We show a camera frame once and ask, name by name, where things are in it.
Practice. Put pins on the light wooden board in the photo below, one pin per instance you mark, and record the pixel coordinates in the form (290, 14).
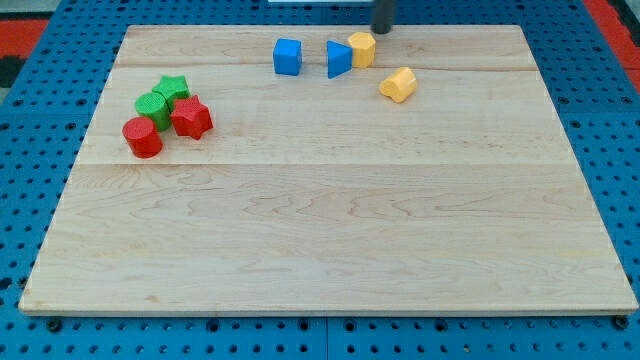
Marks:
(321, 197)

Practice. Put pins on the green star block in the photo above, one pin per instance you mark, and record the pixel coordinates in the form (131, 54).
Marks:
(172, 88)

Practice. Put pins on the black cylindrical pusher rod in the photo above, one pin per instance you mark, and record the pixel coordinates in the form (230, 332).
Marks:
(383, 15)

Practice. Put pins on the red star block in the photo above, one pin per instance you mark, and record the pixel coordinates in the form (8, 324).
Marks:
(191, 117)

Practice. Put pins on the red cylinder block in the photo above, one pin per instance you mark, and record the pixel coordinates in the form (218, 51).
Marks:
(142, 137)

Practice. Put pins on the yellow heart block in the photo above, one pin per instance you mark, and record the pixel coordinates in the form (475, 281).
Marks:
(400, 85)

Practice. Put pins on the green cylinder block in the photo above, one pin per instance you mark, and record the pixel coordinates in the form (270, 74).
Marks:
(153, 105)

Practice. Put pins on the blue cube block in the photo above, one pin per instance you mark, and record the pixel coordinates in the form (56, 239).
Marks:
(287, 56)

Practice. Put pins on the blue triangle block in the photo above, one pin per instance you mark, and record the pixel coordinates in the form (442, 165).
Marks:
(339, 59)

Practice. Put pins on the yellow hexagon block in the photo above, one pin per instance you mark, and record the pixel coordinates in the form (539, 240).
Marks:
(363, 49)

